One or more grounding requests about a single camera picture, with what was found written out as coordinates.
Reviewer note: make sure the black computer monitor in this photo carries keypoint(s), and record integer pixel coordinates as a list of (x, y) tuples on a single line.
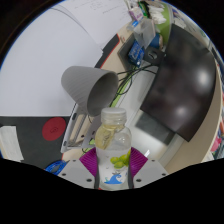
[(183, 83)]

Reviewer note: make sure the clear plastic box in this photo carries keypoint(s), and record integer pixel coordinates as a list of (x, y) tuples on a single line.
[(145, 31)]

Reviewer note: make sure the clear plastic drink bottle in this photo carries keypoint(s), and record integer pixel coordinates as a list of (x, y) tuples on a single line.
[(113, 150)]

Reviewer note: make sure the white paper sheets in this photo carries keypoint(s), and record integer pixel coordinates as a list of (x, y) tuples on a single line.
[(43, 66)]

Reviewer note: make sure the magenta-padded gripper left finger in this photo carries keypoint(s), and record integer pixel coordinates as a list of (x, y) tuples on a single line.
[(75, 171)]

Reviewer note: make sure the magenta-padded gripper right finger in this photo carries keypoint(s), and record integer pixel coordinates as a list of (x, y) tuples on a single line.
[(151, 171)]

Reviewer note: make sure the grey ribbed cup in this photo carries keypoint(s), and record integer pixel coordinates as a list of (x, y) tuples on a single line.
[(80, 83)]

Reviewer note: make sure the flat round red coaster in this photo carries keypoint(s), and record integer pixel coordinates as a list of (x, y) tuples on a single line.
[(54, 128)]

